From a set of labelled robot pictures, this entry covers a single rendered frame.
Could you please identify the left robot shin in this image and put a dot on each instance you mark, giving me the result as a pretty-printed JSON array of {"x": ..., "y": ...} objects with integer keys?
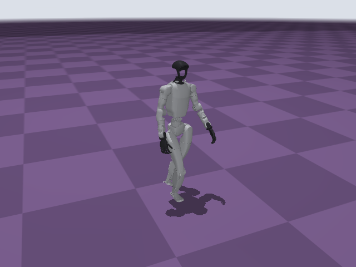
[{"x": 170, "y": 172}]

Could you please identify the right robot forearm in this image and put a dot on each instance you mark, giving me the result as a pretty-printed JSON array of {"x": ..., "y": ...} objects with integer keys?
[{"x": 161, "y": 123}]

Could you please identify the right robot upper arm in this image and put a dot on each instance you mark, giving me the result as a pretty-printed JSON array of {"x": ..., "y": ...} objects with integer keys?
[{"x": 164, "y": 92}]

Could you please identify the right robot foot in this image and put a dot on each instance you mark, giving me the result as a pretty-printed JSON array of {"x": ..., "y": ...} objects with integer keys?
[{"x": 177, "y": 197}]

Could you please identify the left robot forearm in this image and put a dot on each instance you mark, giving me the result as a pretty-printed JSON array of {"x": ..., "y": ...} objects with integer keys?
[{"x": 203, "y": 117}]

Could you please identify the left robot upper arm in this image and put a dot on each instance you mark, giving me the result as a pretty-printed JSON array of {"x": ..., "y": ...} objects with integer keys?
[{"x": 194, "y": 98}]

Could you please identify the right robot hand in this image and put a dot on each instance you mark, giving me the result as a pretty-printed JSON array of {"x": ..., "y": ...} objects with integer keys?
[{"x": 164, "y": 145}]

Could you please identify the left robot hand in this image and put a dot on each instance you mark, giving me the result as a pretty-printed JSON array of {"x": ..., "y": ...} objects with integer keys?
[{"x": 209, "y": 127}]

